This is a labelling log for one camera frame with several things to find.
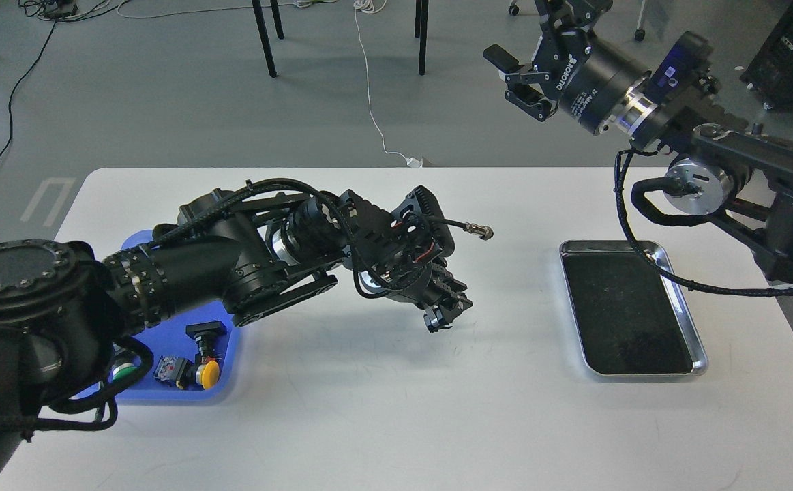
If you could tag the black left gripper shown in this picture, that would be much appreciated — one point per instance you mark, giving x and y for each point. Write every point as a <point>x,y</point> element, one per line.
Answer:
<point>438,294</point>

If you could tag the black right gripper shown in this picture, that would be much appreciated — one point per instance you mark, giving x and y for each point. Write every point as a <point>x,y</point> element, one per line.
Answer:
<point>588,76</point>

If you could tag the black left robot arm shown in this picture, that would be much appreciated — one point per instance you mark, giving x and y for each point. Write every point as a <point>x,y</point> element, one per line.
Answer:
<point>69,323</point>

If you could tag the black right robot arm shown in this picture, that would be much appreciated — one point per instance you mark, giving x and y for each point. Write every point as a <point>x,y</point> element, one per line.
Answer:
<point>724,173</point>

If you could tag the silver metal tray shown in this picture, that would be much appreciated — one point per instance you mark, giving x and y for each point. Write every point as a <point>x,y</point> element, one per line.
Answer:
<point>631,322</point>

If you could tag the blue plastic tray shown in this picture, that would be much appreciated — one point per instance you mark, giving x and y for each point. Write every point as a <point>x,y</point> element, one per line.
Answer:
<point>172,297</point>

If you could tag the white rolling chair base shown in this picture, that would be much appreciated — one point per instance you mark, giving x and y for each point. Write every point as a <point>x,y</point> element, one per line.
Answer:
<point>641,17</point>

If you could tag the black table leg pair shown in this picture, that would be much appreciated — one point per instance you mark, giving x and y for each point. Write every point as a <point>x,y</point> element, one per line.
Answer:
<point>422,7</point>

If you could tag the black square push button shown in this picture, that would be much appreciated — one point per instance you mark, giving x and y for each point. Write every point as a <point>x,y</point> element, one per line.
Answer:
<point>205,335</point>

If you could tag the dark green push button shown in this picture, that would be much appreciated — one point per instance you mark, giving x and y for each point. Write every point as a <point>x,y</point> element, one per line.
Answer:
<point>125,366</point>

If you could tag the yellow push button switch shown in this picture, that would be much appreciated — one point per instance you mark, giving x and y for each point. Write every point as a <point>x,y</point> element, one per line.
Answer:
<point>206,372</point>

